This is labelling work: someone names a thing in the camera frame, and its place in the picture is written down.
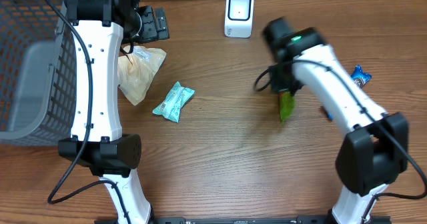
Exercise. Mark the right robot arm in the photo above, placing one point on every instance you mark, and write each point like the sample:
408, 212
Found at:
375, 144

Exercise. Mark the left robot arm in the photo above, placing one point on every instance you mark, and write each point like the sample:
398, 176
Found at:
100, 29

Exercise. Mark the teal snack packet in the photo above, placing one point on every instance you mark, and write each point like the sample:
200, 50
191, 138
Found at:
174, 101

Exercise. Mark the blue oreo packet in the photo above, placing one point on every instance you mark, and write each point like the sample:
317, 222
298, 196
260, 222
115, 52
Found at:
360, 78

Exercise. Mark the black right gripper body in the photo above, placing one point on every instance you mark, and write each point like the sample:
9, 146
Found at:
283, 78

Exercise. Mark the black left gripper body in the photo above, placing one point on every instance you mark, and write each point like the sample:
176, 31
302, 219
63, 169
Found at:
148, 30

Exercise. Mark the green candy bag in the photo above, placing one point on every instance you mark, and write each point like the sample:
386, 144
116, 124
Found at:
287, 104

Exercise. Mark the white barcode scanner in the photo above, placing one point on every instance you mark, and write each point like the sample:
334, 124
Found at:
238, 19

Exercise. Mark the grey plastic shopping basket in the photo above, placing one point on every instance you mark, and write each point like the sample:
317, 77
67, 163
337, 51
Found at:
38, 73

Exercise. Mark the beige snack bag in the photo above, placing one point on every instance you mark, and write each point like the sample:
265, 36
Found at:
136, 71

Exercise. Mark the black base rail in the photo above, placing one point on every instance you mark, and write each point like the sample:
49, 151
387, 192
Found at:
304, 219

